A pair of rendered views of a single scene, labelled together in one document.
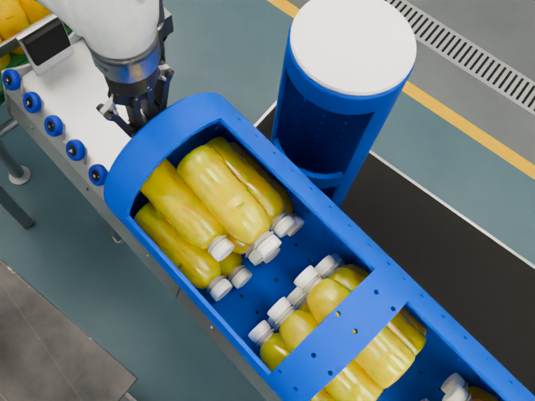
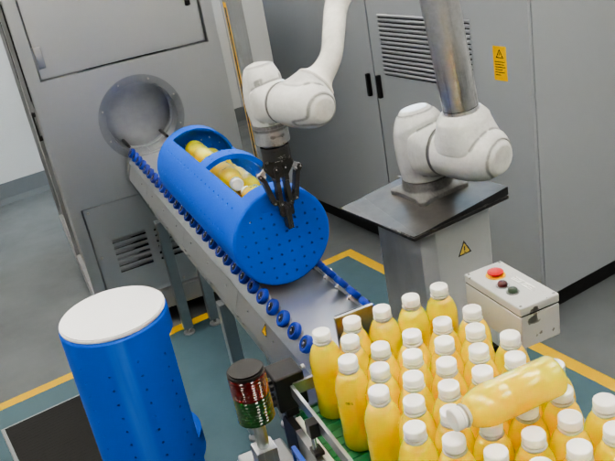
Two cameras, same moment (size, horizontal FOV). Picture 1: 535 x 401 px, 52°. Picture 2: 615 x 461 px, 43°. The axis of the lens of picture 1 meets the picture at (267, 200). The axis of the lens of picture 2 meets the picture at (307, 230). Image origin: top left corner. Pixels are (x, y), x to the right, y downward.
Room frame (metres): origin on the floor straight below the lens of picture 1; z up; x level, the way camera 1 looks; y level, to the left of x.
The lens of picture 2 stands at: (2.00, 1.35, 1.96)
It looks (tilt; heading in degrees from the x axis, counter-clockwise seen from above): 24 degrees down; 214
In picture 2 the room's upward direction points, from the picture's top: 11 degrees counter-clockwise
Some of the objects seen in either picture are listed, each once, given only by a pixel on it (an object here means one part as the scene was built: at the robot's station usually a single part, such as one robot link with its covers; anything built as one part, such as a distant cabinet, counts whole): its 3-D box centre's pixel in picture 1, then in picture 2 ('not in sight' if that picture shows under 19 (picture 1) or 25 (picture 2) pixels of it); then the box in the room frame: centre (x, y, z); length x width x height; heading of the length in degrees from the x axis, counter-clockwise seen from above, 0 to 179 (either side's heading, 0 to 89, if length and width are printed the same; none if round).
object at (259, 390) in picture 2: not in sight; (248, 382); (1.19, 0.62, 1.23); 0.06 x 0.06 x 0.04
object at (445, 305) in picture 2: not in sight; (443, 327); (0.61, 0.72, 0.99); 0.07 x 0.07 x 0.19
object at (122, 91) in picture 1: (133, 78); (276, 160); (0.43, 0.22, 1.32); 0.08 x 0.07 x 0.09; 144
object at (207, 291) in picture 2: not in sight; (201, 269); (-0.58, -1.08, 0.31); 0.06 x 0.06 x 0.63; 54
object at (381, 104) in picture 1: (320, 139); (154, 447); (0.81, -0.12, 0.59); 0.28 x 0.28 x 0.88
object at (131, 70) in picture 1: (124, 45); (271, 134); (0.43, 0.22, 1.39); 0.09 x 0.09 x 0.06
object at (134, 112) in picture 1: (133, 108); (285, 183); (0.42, 0.23, 1.25); 0.04 x 0.01 x 0.11; 54
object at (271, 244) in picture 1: (268, 245); not in sight; (0.27, -0.02, 1.15); 0.04 x 0.02 x 0.04; 142
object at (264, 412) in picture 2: not in sight; (253, 404); (1.19, 0.62, 1.18); 0.06 x 0.06 x 0.05
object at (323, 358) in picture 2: not in sight; (329, 374); (0.84, 0.55, 0.99); 0.07 x 0.07 x 0.19
